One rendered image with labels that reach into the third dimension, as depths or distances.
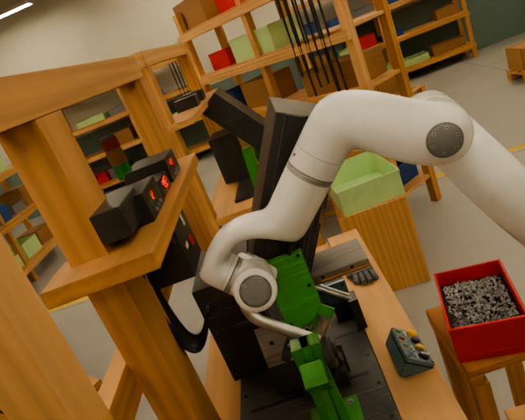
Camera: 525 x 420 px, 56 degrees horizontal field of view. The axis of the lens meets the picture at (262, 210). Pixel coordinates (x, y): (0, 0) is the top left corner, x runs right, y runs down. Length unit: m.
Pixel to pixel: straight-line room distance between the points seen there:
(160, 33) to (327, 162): 9.72
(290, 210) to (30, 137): 0.54
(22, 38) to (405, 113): 10.80
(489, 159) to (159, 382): 0.87
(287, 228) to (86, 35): 10.13
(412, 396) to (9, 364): 0.95
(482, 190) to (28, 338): 0.74
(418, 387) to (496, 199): 0.65
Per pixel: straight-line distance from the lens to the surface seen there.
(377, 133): 0.83
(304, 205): 0.88
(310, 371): 1.17
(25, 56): 11.40
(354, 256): 1.57
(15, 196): 7.92
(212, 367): 1.82
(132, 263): 1.02
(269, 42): 4.52
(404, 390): 1.41
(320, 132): 0.85
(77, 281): 1.07
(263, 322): 1.28
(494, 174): 0.90
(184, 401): 1.30
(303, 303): 1.42
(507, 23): 11.21
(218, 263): 0.96
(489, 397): 1.65
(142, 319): 1.18
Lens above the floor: 1.84
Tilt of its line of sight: 18 degrees down
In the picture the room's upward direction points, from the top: 22 degrees counter-clockwise
